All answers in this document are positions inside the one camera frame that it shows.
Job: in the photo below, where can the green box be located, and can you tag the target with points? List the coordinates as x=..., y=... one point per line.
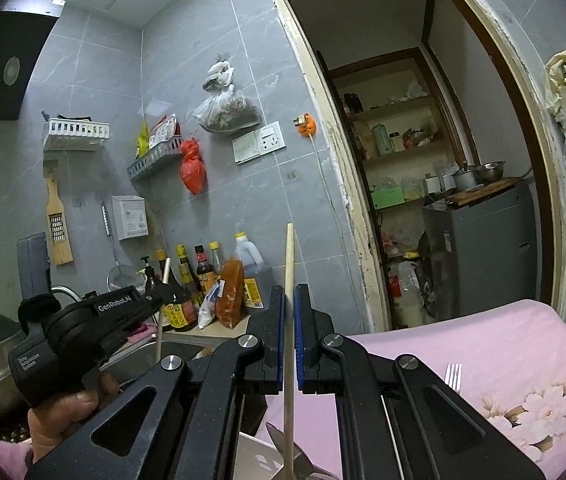
x=388, y=197

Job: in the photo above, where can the clear bag of dried goods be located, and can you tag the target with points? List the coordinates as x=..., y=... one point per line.
x=228, y=112

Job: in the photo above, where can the pink floral cloth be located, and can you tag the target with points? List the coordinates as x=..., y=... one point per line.
x=488, y=340

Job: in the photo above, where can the chrome faucet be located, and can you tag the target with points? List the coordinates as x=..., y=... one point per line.
x=70, y=291

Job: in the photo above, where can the metal sink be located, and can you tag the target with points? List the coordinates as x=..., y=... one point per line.
x=183, y=352

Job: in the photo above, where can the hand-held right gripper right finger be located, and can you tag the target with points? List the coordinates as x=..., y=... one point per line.
x=299, y=342

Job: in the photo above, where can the black pump bottle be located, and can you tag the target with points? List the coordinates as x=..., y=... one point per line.
x=149, y=275

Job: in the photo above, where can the wooden chopstick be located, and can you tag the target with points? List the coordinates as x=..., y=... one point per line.
x=166, y=272
x=289, y=260

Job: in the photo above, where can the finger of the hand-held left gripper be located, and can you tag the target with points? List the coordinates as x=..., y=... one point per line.
x=150, y=300
x=135, y=330

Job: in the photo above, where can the wooden grater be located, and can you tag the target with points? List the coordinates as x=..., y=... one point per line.
x=58, y=210

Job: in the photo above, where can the pink sponge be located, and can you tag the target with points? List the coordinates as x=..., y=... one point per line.
x=143, y=332

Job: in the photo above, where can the yellow cap sauce bottle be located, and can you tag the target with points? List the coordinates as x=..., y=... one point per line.
x=184, y=265

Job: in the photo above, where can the worn door frame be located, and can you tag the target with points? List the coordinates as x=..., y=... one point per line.
x=348, y=185

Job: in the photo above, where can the orange hook with plug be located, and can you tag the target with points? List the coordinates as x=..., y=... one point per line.
x=307, y=126

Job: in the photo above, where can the grey wall basket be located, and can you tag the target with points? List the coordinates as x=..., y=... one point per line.
x=155, y=165

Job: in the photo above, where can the white seasoning bag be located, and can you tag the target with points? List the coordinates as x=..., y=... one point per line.
x=209, y=307

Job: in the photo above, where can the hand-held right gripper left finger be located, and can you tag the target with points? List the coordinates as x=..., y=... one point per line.
x=279, y=342

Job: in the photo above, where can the dark soy sauce bottle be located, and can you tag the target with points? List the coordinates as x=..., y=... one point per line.
x=175, y=312

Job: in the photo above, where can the clear bottle yellow cap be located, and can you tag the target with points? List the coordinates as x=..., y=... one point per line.
x=216, y=258

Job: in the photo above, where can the white plastic slotted basket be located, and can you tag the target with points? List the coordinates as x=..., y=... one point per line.
x=258, y=457

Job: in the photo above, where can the wooden chopping board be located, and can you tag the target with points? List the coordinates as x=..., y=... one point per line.
x=483, y=192

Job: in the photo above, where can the yellow packet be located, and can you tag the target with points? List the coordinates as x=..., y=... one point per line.
x=142, y=142

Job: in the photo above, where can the white sack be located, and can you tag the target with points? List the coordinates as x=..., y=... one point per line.
x=408, y=295

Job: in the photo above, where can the metal mesh skimmer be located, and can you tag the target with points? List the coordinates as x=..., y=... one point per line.
x=120, y=275

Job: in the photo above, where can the wooden shelf unit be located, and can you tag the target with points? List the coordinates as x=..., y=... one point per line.
x=393, y=105

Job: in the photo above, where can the person's left hand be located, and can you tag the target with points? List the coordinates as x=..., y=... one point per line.
x=58, y=420

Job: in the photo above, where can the red plastic bag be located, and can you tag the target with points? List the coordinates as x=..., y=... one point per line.
x=193, y=167

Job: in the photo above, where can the grey wall holder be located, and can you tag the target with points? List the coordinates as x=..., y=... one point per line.
x=33, y=265

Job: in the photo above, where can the red label dark bottle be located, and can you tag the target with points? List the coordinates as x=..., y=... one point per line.
x=204, y=269

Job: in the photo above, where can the white wall box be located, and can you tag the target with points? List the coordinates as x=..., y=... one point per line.
x=130, y=217

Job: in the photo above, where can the orange sauce pouch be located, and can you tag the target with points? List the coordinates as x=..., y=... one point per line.
x=230, y=295

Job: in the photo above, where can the metal fork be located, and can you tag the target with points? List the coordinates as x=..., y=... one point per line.
x=453, y=377

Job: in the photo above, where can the white wall basket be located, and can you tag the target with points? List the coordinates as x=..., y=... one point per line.
x=75, y=135

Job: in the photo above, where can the red snack packets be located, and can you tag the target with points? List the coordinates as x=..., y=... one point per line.
x=163, y=130

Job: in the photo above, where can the metal bowl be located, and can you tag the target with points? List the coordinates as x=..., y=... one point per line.
x=490, y=172

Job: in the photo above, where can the white wall switch panel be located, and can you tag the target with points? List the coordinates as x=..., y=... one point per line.
x=258, y=142

